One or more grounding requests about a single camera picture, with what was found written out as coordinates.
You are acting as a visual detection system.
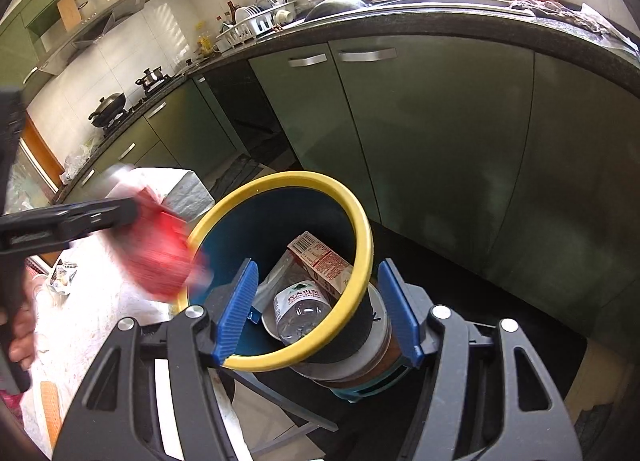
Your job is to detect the gas stove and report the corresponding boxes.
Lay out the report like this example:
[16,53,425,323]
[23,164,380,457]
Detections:
[97,74,176,134]

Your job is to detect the steel range hood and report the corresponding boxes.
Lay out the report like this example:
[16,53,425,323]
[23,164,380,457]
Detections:
[37,0,148,74]

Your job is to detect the yellow rim trash bin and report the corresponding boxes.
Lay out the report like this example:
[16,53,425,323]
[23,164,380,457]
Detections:
[175,171,393,384]

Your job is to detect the person's left hand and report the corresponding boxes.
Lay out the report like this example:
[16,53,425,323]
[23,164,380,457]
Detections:
[7,291,40,372]

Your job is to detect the brown board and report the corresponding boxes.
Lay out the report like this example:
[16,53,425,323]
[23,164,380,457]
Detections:
[56,0,81,33]

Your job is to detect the patterned rag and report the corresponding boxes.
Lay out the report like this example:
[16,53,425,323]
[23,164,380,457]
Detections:
[507,0,626,34]

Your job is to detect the green label water bottle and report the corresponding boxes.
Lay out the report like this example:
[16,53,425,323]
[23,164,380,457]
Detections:
[272,280,333,344]

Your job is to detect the red white milk carton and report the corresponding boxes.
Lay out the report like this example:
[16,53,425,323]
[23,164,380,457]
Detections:
[286,231,353,297]

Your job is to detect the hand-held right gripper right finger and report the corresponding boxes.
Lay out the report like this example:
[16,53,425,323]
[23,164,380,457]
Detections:
[376,257,583,461]

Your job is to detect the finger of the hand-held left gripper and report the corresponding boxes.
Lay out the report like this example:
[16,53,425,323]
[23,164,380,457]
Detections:
[0,198,139,257]

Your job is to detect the black striped floor mat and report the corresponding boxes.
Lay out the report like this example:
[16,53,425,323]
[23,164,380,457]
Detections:
[210,154,271,197]

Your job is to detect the teal wooden stool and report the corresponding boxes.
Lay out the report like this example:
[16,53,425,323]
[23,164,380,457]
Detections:
[285,311,408,402]

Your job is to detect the white plastic bags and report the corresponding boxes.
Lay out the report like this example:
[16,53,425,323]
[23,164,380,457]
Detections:
[60,136,101,182]

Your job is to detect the black countertop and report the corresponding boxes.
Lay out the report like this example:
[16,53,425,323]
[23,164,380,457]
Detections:
[50,0,640,202]

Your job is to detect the frosted glass sliding door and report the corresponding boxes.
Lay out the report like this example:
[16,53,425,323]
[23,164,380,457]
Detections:
[7,116,63,214]

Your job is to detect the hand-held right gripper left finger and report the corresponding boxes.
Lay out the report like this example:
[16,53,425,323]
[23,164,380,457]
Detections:
[52,257,259,461]

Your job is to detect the small steel pot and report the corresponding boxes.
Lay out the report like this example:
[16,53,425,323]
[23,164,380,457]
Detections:
[136,67,163,92]

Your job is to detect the white printed wrapper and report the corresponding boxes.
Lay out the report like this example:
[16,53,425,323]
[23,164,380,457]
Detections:
[50,263,78,294]

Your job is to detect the red snack bag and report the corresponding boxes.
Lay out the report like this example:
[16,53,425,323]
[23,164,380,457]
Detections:
[107,166,211,299]

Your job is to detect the white dish rack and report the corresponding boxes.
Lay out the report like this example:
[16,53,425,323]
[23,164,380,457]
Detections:
[216,0,298,49]

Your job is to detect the black wok with lid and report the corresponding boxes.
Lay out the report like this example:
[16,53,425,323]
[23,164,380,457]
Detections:
[89,92,128,128]

